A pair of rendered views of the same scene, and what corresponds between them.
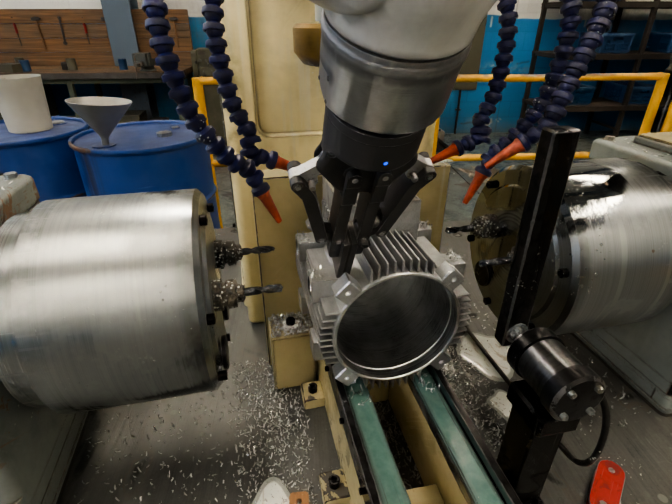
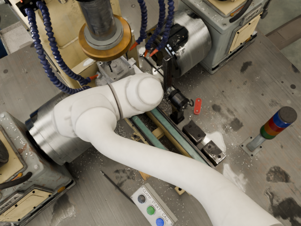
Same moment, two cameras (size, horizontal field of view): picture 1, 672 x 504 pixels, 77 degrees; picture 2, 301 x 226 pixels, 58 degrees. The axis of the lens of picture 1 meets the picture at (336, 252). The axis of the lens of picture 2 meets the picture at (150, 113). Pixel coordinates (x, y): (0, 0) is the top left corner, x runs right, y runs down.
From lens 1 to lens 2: 73 cm
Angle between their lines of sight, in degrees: 41
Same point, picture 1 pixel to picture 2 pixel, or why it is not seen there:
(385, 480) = (149, 136)
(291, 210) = (89, 75)
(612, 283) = (189, 64)
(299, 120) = (72, 36)
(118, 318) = (80, 142)
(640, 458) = (205, 92)
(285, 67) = (61, 25)
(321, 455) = (127, 130)
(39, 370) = (69, 159)
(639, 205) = (192, 40)
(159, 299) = not seen: hidden behind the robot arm
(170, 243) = not seen: hidden behind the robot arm
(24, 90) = not seen: outside the picture
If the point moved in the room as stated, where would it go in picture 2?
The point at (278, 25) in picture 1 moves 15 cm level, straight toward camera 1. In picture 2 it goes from (53, 15) to (73, 44)
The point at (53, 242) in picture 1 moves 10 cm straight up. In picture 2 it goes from (54, 136) to (43, 127)
